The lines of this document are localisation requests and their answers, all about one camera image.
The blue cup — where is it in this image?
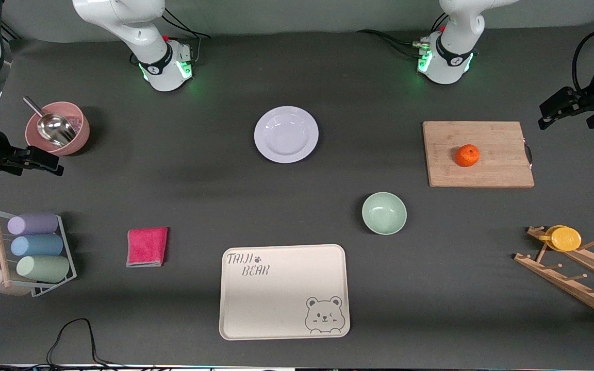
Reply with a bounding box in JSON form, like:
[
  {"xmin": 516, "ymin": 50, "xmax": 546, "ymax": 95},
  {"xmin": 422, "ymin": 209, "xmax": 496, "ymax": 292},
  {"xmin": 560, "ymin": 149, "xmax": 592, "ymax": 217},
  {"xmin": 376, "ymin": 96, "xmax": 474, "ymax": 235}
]
[{"xmin": 10, "ymin": 234, "xmax": 64, "ymax": 257}]

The purple cup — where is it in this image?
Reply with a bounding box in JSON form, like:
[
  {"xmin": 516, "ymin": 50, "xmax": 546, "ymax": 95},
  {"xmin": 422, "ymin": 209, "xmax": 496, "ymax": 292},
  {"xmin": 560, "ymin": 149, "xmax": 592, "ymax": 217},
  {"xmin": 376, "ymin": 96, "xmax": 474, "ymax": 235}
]
[{"xmin": 7, "ymin": 213, "xmax": 59, "ymax": 236}]

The black cable at table edge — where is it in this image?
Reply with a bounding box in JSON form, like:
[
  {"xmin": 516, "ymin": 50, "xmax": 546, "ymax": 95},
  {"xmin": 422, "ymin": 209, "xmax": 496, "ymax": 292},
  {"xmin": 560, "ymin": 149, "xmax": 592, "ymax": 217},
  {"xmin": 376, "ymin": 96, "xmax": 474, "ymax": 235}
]
[{"xmin": 0, "ymin": 318, "xmax": 127, "ymax": 371}]

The light green bowl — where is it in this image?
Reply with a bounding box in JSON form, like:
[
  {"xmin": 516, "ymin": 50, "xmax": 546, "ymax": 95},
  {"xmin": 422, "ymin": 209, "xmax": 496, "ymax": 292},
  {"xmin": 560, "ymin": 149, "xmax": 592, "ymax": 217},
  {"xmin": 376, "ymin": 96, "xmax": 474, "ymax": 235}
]
[{"xmin": 361, "ymin": 192, "xmax": 408, "ymax": 235}]

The cream bear print tray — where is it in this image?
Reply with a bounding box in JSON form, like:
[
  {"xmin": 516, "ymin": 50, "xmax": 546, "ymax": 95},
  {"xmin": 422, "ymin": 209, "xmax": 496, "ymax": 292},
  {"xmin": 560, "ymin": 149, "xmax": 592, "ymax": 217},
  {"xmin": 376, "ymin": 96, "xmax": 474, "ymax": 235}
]
[{"xmin": 219, "ymin": 244, "xmax": 351, "ymax": 341}]

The metal scoop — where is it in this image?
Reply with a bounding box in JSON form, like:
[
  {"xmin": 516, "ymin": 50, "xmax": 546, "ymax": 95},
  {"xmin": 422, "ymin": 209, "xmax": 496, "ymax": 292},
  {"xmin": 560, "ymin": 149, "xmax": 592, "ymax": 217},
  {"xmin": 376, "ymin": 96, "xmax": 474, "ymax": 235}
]
[{"xmin": 23, "ymin": 96, "xmax": 77, "ymax": 148}]

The orange fruit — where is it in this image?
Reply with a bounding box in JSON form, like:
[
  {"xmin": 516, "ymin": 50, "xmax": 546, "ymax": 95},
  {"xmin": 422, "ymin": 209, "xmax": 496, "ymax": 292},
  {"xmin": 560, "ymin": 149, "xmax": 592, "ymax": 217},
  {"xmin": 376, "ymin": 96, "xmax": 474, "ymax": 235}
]
[{"xmin": 455, "ymin": 144, "xmax": 481, "ymax": 167}]

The pink folded cloth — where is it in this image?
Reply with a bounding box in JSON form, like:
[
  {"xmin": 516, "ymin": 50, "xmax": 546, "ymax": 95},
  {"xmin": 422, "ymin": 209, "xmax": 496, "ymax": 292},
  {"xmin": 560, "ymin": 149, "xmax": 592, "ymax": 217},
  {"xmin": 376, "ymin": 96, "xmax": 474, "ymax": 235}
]
[{"xmin": 126, "ymin": 227, "xmax": 169, "ymax": 268}]

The pink bowl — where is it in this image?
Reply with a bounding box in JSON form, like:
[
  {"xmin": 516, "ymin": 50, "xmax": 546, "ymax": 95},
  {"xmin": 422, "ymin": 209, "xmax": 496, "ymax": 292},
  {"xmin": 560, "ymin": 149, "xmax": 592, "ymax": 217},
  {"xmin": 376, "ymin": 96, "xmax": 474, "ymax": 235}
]
[{"xmin": 25, "ymin": 102, "xmax": 91, "ymax": 156}]

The white round plate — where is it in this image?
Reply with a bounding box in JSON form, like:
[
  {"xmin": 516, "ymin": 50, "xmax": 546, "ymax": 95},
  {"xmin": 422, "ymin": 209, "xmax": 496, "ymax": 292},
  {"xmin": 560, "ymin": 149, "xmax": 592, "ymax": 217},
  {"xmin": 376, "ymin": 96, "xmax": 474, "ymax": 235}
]
[{"xmin": 254, "ymin": 106, "xmax": 320, "ymax": 164}]

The wooden cutting board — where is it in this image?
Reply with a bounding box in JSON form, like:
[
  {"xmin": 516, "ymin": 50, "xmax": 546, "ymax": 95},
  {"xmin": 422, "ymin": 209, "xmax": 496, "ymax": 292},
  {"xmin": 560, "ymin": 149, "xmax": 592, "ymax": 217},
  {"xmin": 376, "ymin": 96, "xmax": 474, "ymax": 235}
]
[{"xmin": 422, "ymin": 121, "xmax": 535, "ymax": 188}]

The green cup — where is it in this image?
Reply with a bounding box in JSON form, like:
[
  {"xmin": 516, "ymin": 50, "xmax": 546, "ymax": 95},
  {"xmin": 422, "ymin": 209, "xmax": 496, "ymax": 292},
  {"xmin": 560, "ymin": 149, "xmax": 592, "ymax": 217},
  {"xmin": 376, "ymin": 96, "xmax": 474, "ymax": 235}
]
[{"xmin": 16, "ymin": 255, "xmax": 71, "ymax": 283}]

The wooden peg drying rack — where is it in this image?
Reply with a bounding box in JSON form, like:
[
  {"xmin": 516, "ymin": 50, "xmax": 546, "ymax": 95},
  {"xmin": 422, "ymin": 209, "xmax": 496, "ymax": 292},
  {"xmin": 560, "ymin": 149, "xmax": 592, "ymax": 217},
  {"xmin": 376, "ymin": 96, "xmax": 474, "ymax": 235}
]
[{"xmin": 514, "ymin": 225, "xmax": 594, "ymax": 325}]

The yellow cup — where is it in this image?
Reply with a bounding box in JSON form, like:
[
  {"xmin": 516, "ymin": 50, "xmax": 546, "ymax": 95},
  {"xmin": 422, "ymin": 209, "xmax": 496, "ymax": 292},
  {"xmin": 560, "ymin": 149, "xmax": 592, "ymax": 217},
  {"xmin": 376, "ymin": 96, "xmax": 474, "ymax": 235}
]
[{"xmin": 544, "ymin": 225, "xmax": 582, "ymax": 252}]

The white wire cup rack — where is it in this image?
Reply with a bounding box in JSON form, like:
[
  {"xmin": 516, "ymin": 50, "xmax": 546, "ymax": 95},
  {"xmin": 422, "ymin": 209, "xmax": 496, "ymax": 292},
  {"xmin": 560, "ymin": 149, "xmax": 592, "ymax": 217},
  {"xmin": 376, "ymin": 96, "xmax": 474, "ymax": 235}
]
[{"xmin": 0, "ymin": 207, "xmax": 77, "ymax": 298}]

